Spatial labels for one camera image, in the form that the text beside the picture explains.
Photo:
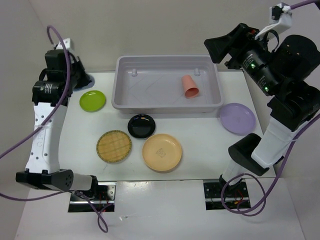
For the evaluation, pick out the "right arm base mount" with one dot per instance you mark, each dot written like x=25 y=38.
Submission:
x=238 y=196

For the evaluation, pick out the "purple plastic plate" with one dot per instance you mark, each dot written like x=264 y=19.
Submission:
x=237 y=119

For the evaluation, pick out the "pink plastic cup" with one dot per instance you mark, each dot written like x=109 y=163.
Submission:
x=190 y=88

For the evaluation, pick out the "green plastic plate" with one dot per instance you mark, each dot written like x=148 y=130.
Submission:
x=92 y=101

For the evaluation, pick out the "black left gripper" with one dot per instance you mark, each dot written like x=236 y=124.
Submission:
x=87 y=79

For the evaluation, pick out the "black glossy plate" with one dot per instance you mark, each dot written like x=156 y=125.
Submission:
x=141 y=126

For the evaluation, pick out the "woven bamboo plate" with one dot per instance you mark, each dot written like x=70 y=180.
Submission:
x=114 y=146

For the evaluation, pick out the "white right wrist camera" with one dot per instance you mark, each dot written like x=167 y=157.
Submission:
x=280 y=20

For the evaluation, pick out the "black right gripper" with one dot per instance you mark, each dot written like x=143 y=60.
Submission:
x=219 y=47

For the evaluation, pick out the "grey plastic bin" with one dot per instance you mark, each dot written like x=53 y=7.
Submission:
x=152 y=84

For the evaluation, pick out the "orange plastic plate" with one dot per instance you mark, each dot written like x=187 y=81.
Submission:
x=162 y=152

